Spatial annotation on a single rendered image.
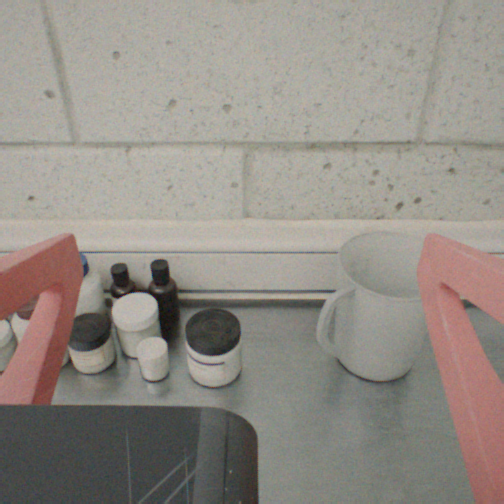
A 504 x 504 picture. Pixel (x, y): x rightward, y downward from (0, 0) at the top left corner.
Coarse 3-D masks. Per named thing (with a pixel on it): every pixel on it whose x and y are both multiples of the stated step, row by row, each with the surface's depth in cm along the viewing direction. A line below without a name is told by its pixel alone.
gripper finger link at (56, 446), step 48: (48, 240) 12; (0, 288) 9; (48, 288) 12; (48, 336) 11; (0, 384) 11; (48, 384) 11; (0, 432) 5; (48, 432) 5; (96, 432) 5; (144, 432) 5; (192, 432) 5; (240, 432) 5; (0, 480) 4; (48, 480) 4; (96, 480) 4; (144, 480) 4; (192, 480) 4; (240, 480) 4
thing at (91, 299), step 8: (80, 256) 61; (88, 264) 61; (88, 272) 61; (96, 272) 62; (88, 280) 60; (96, 280) 61; (88, 288) 60; (96, 288) 61; (80, 296) 59; (88, 296) 60; (96, 296) 61; (80, 304) 60; (88, 304) 61; (96, 304) 62; (104, 304) 64; (80, 312) 61; (88, 312) 61; (96, 312) 62; (104, 312) 64
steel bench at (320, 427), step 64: (256, 320) 67; (64, 384) 58; (128, 384) 58; (192, 384) 58; (256, 384) 58; (320, 384) 59; (384, 384) 59; (320, 448) 52; (384, 448) 52; (448, 448) 52
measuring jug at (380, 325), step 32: (352, 256) 59; (384, 256) 61; (416, 256) 59; (352, 288) 51; (384, 288) 63; (416, 288) 60; (320, 320) 51; (352, 320) 55; (384, 320) 52; (416, 320) 52; (352, 352) 58; (384, 352) 55; (416, 352) 57
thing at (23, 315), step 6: (36, 300) 56; (24, 306) 55; (30, 306) 55; (18, 312) 55; (24, 312) 55; (30, 312) 55; (18, 318) 56; (24, 318) 55; (30, 318) 55; (12, 324) 56; (18, 324) 56; (24, 324) 56; (18, 330) 55; (24, 330) 55; (18, 336) 56; (66, 354) 61; (66, 360) 61
